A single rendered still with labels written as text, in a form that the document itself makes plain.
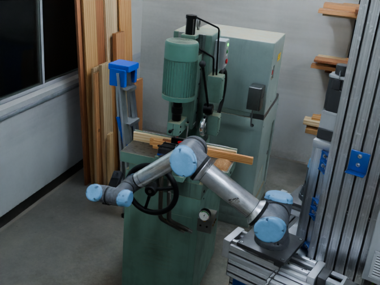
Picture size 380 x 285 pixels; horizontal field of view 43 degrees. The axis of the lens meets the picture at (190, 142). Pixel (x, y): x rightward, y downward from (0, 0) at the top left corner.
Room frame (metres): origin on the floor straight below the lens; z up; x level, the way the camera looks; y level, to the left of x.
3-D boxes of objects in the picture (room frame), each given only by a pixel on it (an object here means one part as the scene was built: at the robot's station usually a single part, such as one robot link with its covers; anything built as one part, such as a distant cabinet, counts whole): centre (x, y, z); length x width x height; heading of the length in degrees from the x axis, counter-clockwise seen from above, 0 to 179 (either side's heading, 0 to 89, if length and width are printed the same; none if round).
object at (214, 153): (2.47, -0.06, 0.92); 0.59 x 0.02 x 0.04; 75
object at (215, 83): (2.67, -0.12, 1.23); 0.09 x 0.08 x 0.15; 165
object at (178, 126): (2.52, 0.08, 1.03); 0.14 x 0.07 x 0.09; 165
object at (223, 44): (2.78, -0.13, 1.40); 0.10 x 0.06 x 0.16; 165
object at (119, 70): (3.31, 0.46, 0.58); 0.27 x 0.25 x 1.16; 71
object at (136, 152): (2.39, 0.07, 0.87); 0.61 x 0.30 x 0.06; 75
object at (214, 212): (2.30, -0.13, 0.58); 0.12 x 0.08 x 0.08; 165
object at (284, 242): (1.80, -0.39, 0.87); 0.15 x 0.15 x 0.10
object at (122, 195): (1.88, 0.28, 0.93); 0.11 x 0.11 x 0.08; 73
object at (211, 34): (2.79, 0.01, 1.16); 0.22 x 0.22 x 0.72; 75
